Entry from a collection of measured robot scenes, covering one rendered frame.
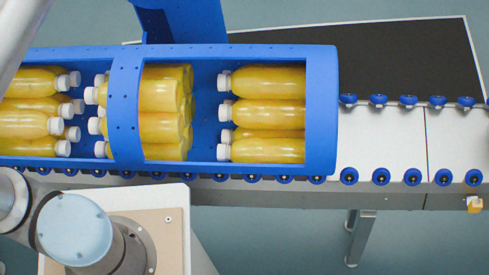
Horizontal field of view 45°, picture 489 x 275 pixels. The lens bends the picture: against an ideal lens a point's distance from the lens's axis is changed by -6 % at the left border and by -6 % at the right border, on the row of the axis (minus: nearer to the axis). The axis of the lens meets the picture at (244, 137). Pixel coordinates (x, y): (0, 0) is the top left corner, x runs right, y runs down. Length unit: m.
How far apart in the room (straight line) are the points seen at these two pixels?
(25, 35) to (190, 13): 1.09
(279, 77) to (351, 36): 1.30
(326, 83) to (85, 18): 1.97
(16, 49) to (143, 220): 0.61
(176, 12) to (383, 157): 0.69
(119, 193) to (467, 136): 0.85
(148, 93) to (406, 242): 1.40
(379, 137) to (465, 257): 1.03
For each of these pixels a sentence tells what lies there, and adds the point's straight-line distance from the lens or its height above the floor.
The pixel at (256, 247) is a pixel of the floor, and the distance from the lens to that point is 2.38.
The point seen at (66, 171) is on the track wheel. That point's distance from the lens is 1.55.
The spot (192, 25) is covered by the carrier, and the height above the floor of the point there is 0.84.
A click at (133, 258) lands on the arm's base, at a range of 1.16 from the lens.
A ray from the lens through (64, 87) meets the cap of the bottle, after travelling 1.46.
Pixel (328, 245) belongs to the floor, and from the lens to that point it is 2.38.
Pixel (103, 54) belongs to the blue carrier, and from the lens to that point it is 1.35.
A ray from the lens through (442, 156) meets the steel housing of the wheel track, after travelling 1.53.
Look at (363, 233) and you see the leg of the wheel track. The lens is 1.93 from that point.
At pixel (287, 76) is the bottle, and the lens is 1.33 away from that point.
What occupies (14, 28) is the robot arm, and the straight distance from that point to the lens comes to 0.71.
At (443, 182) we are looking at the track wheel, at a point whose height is 0.96.
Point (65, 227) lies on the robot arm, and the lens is 1.02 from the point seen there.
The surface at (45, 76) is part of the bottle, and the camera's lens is 1.47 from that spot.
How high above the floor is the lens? 2.30
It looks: 65 degrees down
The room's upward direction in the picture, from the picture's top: 12 degrees counter-clockwise
